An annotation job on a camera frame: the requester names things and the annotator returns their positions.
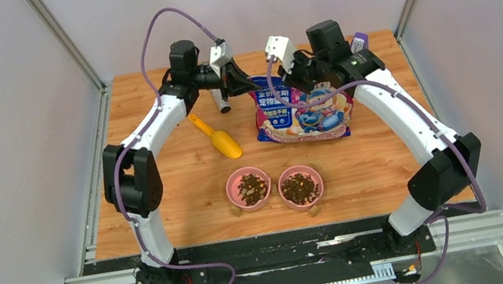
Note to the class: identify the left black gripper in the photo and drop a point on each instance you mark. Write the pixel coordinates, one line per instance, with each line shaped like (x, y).
(232, 83)

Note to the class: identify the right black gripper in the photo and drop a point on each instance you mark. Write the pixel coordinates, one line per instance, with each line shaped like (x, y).
(294, 78)

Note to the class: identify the pink blue pet food bag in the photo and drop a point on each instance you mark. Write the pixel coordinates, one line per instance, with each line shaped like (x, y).
(317, 120)

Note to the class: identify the yellow plastic scoop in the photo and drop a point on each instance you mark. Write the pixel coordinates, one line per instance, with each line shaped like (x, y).
(219, 139)

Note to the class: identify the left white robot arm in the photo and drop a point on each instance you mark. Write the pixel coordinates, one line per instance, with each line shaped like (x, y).
(132, 181)

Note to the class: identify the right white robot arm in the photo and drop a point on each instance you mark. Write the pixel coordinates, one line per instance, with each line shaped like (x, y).
(449, 160)

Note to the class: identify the left pink pet bowl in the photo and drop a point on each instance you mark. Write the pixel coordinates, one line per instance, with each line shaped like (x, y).
(237, 206)

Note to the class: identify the pink pet bowl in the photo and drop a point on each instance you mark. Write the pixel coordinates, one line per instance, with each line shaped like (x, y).
(237, 206)
(313, 208)

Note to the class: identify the right pink pet bowl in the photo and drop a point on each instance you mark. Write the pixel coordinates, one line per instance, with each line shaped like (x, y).
(313, 208)

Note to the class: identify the grey metal cylinder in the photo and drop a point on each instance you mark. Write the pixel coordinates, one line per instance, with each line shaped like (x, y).
(222, 103)

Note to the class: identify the purple box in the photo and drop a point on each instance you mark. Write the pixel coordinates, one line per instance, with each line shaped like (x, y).
(359, 41)

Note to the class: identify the brown kibble in left bowl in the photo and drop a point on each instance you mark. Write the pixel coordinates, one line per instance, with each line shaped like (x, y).
(252, 189)

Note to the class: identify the brown kibble in bowl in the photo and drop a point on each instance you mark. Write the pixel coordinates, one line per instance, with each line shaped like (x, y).
(252, 189)
(300, 189)

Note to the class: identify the brown kibble in right bowl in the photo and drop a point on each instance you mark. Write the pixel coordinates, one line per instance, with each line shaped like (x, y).
(300, 189)

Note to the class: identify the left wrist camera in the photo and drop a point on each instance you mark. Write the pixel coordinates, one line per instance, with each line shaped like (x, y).
(220, 55)

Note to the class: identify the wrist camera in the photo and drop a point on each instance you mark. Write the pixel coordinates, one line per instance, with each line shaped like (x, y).
(220, 55)
(280, 48)

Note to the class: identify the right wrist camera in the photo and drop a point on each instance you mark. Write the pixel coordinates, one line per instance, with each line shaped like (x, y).
(280, 48)

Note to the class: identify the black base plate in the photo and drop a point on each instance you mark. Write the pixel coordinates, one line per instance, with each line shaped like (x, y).
(329, 254)

